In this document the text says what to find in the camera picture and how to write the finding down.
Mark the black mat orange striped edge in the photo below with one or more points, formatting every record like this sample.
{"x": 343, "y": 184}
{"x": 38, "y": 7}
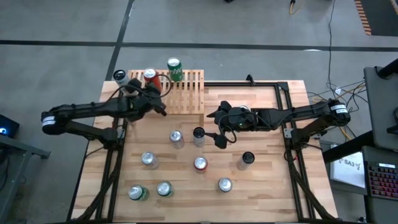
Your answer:
{"x": 382, "y": 15}

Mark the grey metal stand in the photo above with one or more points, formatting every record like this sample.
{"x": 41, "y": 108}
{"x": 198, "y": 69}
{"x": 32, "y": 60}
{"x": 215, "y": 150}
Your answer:
{"x": 18, "y": 146}

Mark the black desk support bar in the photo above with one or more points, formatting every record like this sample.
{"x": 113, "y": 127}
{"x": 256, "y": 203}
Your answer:
{"x": 345, "y": 146}

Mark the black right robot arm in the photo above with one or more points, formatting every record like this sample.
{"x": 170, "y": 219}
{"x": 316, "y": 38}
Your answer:
{"x": 295, "y": 113}

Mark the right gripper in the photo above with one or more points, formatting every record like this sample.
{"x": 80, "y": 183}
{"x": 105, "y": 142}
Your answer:
{"x": 237, "y": 119}

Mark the green Sprite can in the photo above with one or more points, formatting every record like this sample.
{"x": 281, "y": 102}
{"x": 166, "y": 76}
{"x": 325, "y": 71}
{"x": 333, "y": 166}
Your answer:
{"x": 164, "y": 188}
{"x": 138, "y": 193}
{"x": 175, "y": 73}

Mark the grey desk panel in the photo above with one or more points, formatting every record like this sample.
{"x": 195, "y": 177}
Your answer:
{"x": 382, "y": 109}

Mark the silver Diet Coke can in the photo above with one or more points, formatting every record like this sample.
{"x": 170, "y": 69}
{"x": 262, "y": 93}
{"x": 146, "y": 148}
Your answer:
{"x": 225, "y": 184}
{"x": 177, "y": 138}
{"x": 150, "y": 160}

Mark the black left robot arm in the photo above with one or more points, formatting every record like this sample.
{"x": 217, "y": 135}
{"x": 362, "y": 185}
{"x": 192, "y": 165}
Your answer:
{"x": 93, "y": 107}

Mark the wooden slatted shelf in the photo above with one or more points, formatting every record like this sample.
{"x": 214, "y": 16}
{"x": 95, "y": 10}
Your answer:
{"x": 186, "y": 96}

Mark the black aluminium table frame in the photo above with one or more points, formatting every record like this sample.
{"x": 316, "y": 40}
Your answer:
{"x": 113, "y": 186}

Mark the dark grey desk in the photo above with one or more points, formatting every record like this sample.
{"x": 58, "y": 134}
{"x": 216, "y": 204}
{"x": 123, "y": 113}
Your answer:
{"x": 373, "y": 211}

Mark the white paper sign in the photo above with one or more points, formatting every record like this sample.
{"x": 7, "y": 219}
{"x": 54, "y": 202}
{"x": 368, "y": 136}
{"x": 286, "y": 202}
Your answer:
{"x": 348, "y": 171}

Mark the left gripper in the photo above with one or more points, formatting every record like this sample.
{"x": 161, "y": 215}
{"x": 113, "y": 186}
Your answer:
{"x": 141, "y": 104}

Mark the backlit black keyboard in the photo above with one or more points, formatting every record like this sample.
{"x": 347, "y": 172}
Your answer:
{"x": 384, "y": 183}

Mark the silver angle bracket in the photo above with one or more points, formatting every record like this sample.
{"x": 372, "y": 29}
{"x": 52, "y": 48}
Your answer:
{"x": 286, "y": 133}

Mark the black device with blue light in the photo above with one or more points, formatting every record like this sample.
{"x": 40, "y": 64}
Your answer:
{"x": 9, "y": 124}

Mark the orange-red Fanta can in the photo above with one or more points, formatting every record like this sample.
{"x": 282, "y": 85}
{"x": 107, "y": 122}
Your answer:
{"x": 244, "y": 107}
{"x": 200, "y": 164}
{"x": 150, "y": 73}

